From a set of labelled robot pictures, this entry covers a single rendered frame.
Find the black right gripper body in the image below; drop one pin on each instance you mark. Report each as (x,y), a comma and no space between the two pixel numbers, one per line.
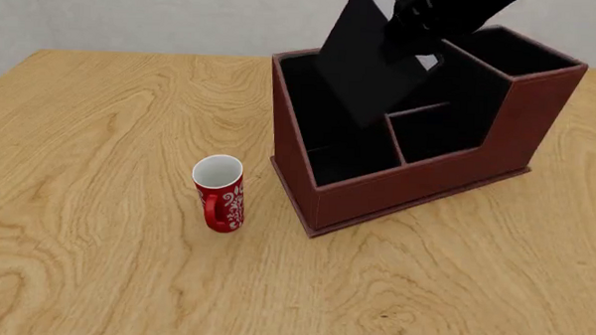
(410,9)

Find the black book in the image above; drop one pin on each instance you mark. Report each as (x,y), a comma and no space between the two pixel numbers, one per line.
(361,69)

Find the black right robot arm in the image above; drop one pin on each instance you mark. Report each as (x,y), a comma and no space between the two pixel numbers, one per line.
(482,10)

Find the red-brown desk caddy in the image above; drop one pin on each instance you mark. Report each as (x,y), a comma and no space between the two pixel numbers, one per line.
(406,193)

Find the red mug with white pattern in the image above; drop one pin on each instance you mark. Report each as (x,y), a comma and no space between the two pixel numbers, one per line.
(229,206)

